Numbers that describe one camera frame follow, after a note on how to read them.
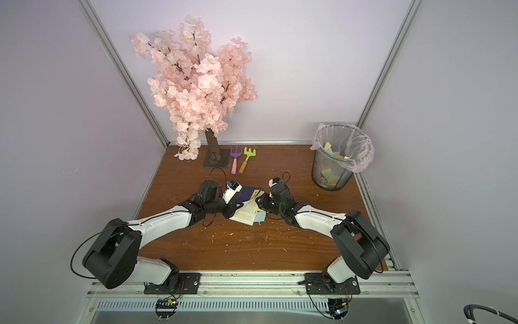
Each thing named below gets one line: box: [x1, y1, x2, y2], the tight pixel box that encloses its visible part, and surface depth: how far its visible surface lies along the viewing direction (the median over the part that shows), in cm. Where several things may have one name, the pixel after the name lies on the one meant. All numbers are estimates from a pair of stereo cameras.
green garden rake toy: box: [238, 147, 257, 175], surface depth 116 cm
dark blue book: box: [229, 186, 266, 227], surface depth 92 cm
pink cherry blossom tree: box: [129, 15, 257, 162], surface depth 76 cm
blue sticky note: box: [253, 211, 267, 225], surface depth 91 cm
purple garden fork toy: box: [229, 144, 243, 175], surface depth 116 cm
